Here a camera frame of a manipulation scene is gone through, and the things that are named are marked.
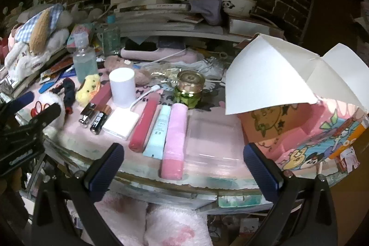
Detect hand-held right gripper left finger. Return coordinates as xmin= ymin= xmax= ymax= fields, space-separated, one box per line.
xmin=31 ymin=143 xmax=125 ymax=246

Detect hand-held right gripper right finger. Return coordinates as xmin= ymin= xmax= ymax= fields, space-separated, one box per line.
xmin=243 ymin=143 xmax=338 ymax=246

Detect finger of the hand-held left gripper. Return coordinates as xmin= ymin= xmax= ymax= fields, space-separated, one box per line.
xmin=20 ymin=104 xmax=62 ymax=135
xmin=0 ymin=91 xmax=36 ymax=120

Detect white fluffy pouch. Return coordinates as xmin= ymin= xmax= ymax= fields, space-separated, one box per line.
xmin=36 ymin=92 xmax=68 ymax=131

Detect black red scrunchie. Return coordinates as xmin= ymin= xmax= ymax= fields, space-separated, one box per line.
xmin=55 ymin=77 xmax=76 ymax=115

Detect black silver battery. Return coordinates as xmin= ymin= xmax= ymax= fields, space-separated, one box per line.
xmin=79 ymin=103 xmax=98 ymax=128

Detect yellow plush toy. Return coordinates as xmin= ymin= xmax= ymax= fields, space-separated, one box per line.
xmin=75 ymin=74 xmax=101 ymax=107

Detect white power bank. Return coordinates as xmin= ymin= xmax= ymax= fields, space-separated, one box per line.
xmin=102 ymin=108 xmax=139 ymax=140

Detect black copper battery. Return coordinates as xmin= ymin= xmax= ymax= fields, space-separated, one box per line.
xmin=90 ymin=105 xmax=112 ymax=135

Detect clear plastic case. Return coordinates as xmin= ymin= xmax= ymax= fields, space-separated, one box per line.
xmin=184 ymin=116 xmax=245 ymax=174

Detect mauve lipstick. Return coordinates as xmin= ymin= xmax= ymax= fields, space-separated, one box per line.
xmin=89 ymin=82 xmax=112 ymax=108

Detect red tube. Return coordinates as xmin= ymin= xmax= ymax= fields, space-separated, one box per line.
xmin=128 ymin=94 xmax=161 ymax=152

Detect light blue tube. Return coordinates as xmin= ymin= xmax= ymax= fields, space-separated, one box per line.
xmin=143 ymin=105 xmax=172 ymax=160

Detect clear bottle blue liquid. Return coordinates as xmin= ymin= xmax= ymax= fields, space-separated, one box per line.
xmin=73 ymin=32 xmax=99 ymax=84

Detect pink tube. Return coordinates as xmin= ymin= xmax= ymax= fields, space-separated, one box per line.
xmin=159 ymin=103 xmax=188 ymax=180

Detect white cup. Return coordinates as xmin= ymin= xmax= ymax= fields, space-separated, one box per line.
xmin=109 ymin=67 xmax=136 ymax=108

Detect white charging cable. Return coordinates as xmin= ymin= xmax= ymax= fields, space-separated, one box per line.
xmin=131 ymin=85 xmax=161 ymax=113

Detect pink cartoon cardboard box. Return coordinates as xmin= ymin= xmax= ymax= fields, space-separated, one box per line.
xmin=225 ymin=33 xmax=369 ymax=186

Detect green glass jar gold lid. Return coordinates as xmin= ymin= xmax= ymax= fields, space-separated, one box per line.
xmin=173 ymin=70 xmax=206 ymax=110

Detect blue card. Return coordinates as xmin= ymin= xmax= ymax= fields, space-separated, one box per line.
xmin=39 ymin=80 xmax=62 ymax=94

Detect pink desk mat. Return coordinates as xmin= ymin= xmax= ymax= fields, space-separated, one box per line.
xmin=29 ymin=62 xmax=277 ymax=186

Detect checkered plush dog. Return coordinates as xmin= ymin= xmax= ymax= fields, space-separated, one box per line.
xmin=4 ymin=3 xmax=74 ymax=82

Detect pink fluffy pajama pants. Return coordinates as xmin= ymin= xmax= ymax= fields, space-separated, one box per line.
xmin=94 ymin=191 xmax=214 ymax=246

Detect pink fluffy pencil case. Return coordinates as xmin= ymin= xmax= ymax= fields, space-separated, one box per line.
xmin=104 ymin=56 xmax=153 ymax=85

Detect pink tissue packet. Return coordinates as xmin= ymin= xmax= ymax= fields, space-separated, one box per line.
xmin=67 ymin=23 xmax=95 ymax=52

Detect mouthwash bottle blue cap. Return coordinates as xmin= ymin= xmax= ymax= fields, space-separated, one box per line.
xmin=101 ymin=15 xmax=122 ymax=56

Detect small white plush toy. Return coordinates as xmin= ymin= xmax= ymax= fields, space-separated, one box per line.
xmin=71 ymin=2 xmax=101 ymax=22

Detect clear cellophane wrappers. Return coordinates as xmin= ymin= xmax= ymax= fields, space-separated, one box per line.
xmin=144 ymin=62 xmax=228 ymax=85

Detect stack of books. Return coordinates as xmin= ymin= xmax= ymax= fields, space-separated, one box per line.
xmin=110 ymin=0 xmax=225 ymax=36

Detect brown cardboard box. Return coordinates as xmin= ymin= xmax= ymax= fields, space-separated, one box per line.
xmin=228 ymin=15 xmax=284 ymax=39

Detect white panda bowl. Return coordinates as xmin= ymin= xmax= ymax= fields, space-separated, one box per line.
xmin=220 ymin=0 xmax=257 ymax=17

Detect purple cloth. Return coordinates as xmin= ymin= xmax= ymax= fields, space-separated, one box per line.
xmin=189 ymin=0 xmax=224 ymax=26

